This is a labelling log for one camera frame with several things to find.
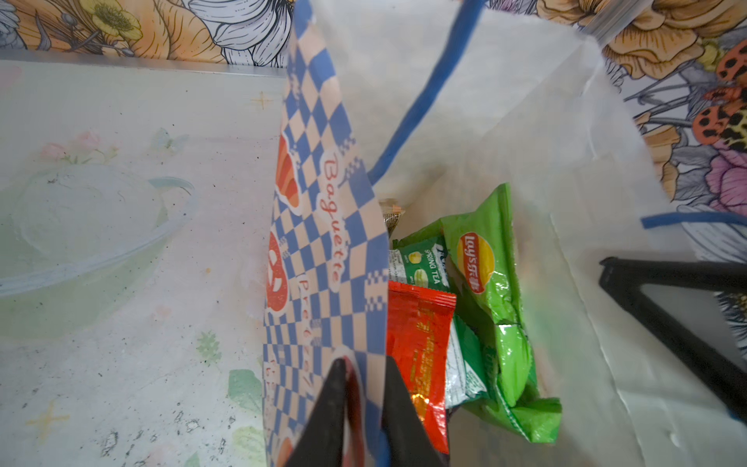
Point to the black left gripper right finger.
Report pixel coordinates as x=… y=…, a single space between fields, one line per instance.
x=404 y=441

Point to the green Lays chips bag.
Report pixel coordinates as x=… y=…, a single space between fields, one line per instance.
x=481 y=256

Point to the small orange white candy packet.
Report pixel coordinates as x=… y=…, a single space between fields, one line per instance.
x=392 y=213

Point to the floral table mat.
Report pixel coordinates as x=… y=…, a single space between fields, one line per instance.
x=154 y=360

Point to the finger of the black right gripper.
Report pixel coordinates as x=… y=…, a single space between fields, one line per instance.
x=623 y=279

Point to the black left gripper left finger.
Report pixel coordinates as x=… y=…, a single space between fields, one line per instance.
x=323 y=439

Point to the red snack packet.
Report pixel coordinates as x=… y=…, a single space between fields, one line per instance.
x=418 y=329

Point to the blue checkered paper bag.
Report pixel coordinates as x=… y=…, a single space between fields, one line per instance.
x=432 y=105

